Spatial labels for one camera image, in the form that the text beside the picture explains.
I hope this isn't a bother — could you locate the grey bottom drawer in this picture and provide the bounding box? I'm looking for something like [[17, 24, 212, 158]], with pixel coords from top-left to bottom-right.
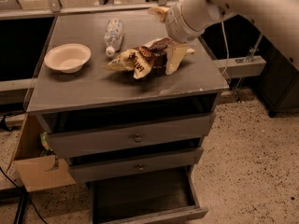
[[90, 167, 208, 224]]

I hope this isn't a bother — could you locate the white paper bowl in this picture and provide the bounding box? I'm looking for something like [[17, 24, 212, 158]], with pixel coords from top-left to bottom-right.
[[44, 44, 91, 74]]

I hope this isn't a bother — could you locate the cardboard box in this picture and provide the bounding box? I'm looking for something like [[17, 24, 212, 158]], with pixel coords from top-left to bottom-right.
[[12, 115, 76, 192]]

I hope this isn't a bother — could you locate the grey top drawer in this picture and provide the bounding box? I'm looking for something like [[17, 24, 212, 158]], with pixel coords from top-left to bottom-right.
[[47, 112, 215, 158]]

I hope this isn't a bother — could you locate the white cable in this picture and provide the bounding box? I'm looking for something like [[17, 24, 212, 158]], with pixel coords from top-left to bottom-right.
[[220, 21, 232, 79]]

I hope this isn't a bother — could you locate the black floor cable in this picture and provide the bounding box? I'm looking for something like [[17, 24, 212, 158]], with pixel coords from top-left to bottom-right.
[[0, 166, 48, 224]]

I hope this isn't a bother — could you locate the grey drawer cabinet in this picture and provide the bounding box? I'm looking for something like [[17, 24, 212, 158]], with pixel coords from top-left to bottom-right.
[[25, 7, 230, 224]]

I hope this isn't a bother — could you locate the brown chip bag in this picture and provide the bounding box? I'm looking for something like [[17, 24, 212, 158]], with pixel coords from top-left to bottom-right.
[[103, 36, 196, 80]]

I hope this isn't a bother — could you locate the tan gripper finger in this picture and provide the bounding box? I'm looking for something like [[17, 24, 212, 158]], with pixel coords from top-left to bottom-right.
[[165, 44, 188, 75], [148, 7, 169, 22]]

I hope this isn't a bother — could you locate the grey drawer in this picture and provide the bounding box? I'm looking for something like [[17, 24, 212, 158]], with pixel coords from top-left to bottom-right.
[[90, 167, 208, 224], [47, 112, 215, 158], [69, 147, 203, 183]]

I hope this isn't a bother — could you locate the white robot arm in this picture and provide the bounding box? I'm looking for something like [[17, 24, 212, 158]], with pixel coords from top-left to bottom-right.
[[149, 0, 299, 67]]

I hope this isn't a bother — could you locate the clear plastic water bottle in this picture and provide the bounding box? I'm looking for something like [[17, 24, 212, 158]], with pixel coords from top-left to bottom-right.
[[104, 19, 124, 57]]

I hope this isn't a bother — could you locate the grey middle drawer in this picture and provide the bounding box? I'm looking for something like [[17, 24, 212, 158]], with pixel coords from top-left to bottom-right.
[[69, 147, 203, 183]]

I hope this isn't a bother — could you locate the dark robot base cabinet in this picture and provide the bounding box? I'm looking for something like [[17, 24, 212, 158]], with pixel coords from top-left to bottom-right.
[[257, 46, 299, 118]]

